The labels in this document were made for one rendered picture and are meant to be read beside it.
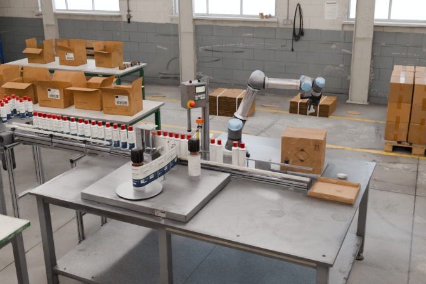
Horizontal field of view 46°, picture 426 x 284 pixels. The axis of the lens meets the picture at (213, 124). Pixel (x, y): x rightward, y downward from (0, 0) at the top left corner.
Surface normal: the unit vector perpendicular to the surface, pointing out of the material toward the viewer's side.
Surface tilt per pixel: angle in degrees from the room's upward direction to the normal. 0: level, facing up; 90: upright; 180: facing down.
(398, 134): 90
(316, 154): 90
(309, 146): 90
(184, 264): 1
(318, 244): 0
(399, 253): 0
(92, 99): 90
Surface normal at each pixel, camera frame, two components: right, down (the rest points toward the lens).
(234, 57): -0.39, 0.29
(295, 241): -0.01, -0.95
